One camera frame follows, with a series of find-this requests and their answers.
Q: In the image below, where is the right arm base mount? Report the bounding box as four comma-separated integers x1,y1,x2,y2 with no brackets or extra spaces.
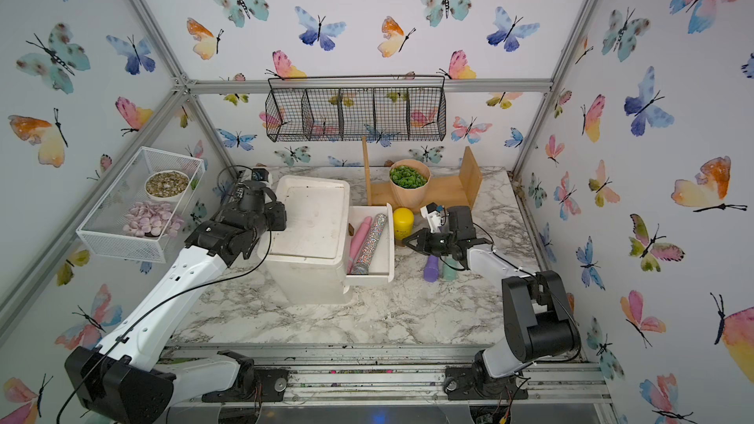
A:
442,360,528,402

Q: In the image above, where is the white mesh wall basket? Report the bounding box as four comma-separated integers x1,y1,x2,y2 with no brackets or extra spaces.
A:
76,146,205,263

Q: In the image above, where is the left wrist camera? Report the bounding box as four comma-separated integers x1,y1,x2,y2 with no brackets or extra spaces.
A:
251,168,271,185

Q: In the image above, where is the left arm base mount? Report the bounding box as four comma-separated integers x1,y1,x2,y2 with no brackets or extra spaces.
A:
201,351,290,404

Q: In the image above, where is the yellow plastic jar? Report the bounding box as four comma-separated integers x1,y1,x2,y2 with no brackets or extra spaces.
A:
393,207,414,241

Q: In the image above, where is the black wire wall basket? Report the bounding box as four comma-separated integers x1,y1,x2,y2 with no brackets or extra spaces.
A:
260,74,447,147

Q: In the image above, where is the wooden shelf stand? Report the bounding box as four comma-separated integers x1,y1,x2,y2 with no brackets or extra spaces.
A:
361,137,483,213

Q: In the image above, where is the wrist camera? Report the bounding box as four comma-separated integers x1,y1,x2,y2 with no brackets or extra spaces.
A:
420,202,446,234
251,168,271,185

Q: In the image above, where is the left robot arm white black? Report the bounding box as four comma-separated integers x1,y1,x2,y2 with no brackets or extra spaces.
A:
65,180,287,423

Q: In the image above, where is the green microphone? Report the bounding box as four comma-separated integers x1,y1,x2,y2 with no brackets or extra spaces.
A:
442,258,459,282

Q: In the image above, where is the white drawer cabinet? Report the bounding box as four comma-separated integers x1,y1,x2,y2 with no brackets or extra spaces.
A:
265,175,351,304

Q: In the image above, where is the pink pot with green plant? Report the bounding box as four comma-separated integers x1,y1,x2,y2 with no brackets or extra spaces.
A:
389,159,431,209

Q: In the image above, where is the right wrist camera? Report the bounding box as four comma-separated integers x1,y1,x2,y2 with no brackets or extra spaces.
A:
420,202,446,234

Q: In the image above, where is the white bowl of nuts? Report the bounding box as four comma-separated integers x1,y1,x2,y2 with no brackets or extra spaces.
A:
145,170,190,202

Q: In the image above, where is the pink microphone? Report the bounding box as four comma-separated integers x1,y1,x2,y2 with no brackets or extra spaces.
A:
348,216,372,273

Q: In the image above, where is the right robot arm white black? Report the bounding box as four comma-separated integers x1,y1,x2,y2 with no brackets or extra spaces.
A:
404,203,581,380

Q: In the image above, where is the purple microphone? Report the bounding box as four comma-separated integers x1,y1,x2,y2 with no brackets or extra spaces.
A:
423,255,441,283

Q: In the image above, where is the pink petal pile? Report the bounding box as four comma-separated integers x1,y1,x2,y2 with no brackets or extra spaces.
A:
123,200,185,239

